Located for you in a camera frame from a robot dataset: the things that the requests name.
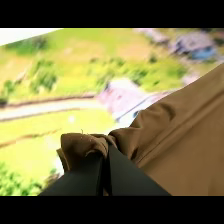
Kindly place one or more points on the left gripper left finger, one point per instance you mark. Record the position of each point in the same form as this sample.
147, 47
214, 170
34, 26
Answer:
80, 180

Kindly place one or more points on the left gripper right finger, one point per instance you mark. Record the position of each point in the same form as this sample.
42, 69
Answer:
130, 180

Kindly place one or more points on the brown T-shirt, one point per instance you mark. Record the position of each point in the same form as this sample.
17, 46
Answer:
186, 140

